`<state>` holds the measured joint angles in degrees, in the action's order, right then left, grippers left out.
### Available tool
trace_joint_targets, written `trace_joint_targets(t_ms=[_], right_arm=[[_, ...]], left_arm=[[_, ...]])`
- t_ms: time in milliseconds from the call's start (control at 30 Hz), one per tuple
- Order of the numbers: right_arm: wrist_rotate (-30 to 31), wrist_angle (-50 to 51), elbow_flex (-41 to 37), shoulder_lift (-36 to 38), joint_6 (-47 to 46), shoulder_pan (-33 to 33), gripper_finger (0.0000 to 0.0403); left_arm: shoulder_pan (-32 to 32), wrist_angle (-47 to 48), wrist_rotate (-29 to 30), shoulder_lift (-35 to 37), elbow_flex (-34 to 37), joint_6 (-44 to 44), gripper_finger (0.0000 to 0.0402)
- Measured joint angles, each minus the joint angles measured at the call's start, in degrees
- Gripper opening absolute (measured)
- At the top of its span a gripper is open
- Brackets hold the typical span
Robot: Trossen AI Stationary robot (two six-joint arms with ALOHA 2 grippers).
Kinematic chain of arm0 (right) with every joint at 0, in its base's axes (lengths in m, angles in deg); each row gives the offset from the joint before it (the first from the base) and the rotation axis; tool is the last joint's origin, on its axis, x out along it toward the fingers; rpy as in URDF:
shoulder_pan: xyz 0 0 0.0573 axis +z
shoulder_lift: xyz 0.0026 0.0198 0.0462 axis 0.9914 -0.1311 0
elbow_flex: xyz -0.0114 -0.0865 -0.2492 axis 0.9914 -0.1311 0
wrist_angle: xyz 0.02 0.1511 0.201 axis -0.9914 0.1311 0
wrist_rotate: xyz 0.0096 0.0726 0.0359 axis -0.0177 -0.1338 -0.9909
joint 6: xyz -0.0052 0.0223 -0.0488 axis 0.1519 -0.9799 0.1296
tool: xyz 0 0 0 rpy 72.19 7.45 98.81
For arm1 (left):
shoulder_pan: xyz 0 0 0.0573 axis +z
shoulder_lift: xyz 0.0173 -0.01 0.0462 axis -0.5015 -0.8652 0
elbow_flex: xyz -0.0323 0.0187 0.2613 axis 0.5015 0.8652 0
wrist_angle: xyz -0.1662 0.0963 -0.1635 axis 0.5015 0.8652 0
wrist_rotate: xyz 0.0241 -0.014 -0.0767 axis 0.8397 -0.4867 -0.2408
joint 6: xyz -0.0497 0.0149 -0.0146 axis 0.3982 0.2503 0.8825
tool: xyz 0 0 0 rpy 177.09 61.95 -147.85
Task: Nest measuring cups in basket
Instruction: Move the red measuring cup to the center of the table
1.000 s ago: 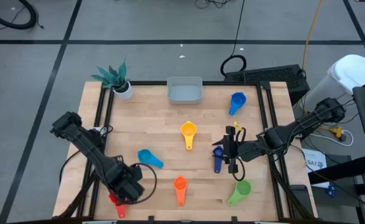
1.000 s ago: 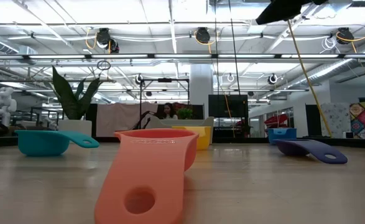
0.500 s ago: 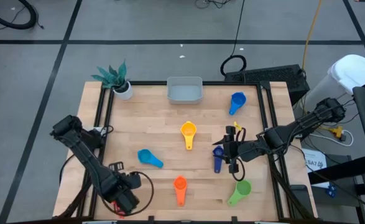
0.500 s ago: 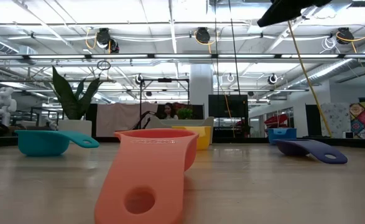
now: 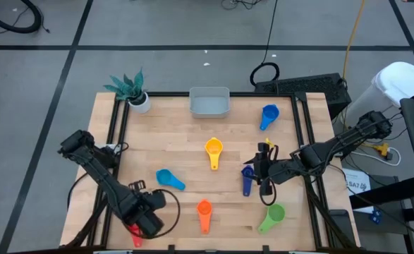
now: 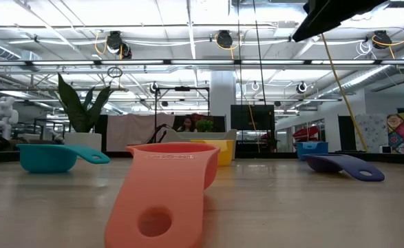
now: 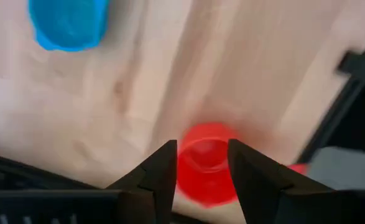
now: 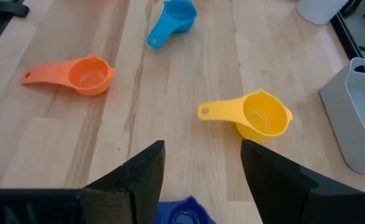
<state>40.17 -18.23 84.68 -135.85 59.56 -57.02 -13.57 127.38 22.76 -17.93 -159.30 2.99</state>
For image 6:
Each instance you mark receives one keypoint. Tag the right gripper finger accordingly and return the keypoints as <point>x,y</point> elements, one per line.
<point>329,17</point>

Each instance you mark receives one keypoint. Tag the blue measuring cup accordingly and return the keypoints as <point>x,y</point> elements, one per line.
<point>311,149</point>

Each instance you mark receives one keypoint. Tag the indigo measuring cup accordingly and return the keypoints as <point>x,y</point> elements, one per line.
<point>346,165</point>

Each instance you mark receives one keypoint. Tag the yellow measuring cup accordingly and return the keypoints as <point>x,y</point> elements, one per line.
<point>226,151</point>

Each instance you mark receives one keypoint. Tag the orange measuring cup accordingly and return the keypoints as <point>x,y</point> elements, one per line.
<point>160,182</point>

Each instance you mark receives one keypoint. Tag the teal measuring cup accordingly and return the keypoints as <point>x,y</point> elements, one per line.
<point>47,158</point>

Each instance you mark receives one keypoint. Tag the black background robot arm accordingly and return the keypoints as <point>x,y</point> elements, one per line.
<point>157,134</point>

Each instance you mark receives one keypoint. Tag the grey plastic basket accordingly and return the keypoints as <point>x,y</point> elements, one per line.
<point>201,135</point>

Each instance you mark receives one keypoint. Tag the white floral cloth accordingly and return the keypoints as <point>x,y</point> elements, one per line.
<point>370,132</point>

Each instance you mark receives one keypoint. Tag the black monitor screen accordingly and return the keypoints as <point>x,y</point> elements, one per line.
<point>253,117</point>

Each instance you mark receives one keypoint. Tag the colourful patchwork quilt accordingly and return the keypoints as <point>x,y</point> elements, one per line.
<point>398,132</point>

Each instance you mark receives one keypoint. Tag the long ceiling light strip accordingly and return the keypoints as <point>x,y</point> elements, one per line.
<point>201,62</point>

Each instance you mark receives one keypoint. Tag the small green bush plant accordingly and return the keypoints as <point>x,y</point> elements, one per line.
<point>205,125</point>

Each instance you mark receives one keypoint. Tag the person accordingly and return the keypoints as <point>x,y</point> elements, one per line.
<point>187,124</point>

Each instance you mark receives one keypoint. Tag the pink cloth screen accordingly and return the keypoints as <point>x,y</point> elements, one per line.
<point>129,132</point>

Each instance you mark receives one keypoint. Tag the green snake plant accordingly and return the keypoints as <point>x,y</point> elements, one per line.
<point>79,113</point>

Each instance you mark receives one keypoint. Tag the white plant pot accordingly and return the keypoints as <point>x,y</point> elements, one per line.
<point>83,141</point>

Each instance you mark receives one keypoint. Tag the silver ventilation duct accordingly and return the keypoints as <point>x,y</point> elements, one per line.
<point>367,75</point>
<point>2,50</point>

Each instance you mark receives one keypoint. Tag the black metal stand frame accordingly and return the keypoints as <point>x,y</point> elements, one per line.
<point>182,88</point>

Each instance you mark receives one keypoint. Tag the black aluminium table frame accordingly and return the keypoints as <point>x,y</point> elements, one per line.
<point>2,156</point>

